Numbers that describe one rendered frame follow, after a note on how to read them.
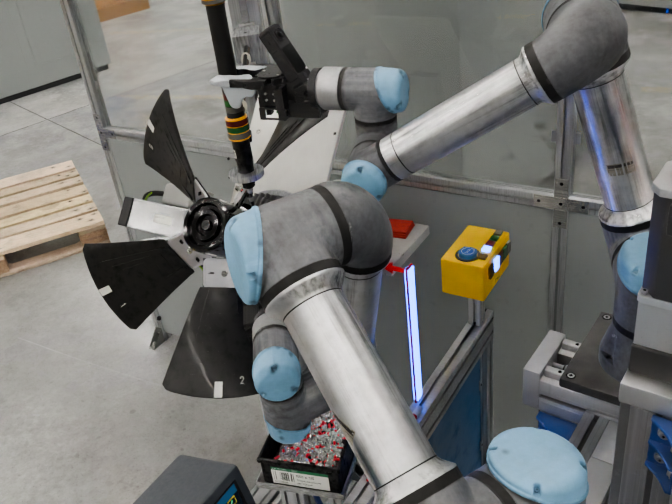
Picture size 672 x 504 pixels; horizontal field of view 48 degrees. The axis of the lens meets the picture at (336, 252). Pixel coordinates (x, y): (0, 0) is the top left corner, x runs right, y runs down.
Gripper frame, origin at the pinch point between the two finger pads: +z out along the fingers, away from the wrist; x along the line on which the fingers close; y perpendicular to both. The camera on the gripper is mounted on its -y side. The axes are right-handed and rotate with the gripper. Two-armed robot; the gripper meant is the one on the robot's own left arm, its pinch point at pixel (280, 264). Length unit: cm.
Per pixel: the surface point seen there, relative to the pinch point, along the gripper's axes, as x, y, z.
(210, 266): 2.8, 15.6, 10.8
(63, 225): 89, 133, 241
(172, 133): -19.6, 18.3, 33.3
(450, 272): 17.3, -33.9, 8.6
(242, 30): -28, 0, 74
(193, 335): 12.0, 21.7, 0.8
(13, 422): 104, 131, 105
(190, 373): 17.7, 23.9, -4.0
